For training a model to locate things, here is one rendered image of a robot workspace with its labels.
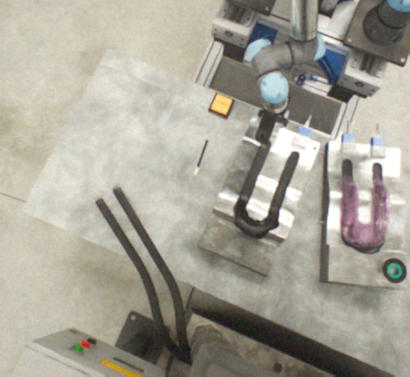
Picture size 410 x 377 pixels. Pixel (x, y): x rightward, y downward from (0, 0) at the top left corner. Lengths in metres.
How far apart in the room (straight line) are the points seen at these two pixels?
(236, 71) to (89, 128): 1.00
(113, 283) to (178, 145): 0.99
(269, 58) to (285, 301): 0.83
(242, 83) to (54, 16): 1.19
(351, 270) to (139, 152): 0.85
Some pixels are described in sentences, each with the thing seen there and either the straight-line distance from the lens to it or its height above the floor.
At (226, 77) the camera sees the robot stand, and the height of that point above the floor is 0.21.
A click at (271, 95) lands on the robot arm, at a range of 1.38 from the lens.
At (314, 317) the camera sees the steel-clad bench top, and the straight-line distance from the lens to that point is 1.79.
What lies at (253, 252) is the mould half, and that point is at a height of 0.86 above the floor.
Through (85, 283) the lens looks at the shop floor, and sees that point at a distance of 2.59.
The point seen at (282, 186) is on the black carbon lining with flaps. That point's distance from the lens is 1.73.
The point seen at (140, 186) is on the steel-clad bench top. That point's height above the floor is 0.80.
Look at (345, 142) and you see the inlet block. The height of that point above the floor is 0.87.
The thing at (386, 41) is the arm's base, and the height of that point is 1.07.
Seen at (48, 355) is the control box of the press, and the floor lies 1.47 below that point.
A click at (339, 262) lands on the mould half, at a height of 0.91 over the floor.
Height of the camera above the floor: 2.54
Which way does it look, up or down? 75 degrees down
